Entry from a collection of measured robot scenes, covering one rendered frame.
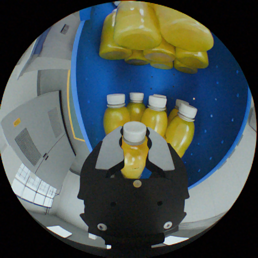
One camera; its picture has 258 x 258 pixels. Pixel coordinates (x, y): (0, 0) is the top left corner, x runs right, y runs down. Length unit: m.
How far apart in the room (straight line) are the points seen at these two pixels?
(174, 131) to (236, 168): 3.26
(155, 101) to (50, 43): 0.41
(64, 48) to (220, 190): 3.96
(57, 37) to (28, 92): 2.51
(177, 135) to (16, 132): 1.62
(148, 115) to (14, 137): 1.58
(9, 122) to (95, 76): 1.44
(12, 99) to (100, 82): 2.68
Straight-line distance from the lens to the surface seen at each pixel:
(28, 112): 1.54
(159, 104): 0.15
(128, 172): 0.18
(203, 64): 0.18
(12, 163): 2.76
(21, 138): 1.56
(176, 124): 0.15
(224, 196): 3.61
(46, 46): 0.38
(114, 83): 0.21
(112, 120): 0.15
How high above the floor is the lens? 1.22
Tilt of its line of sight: 57 degrees down
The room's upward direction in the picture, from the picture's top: 174 degrees counter-clockwise
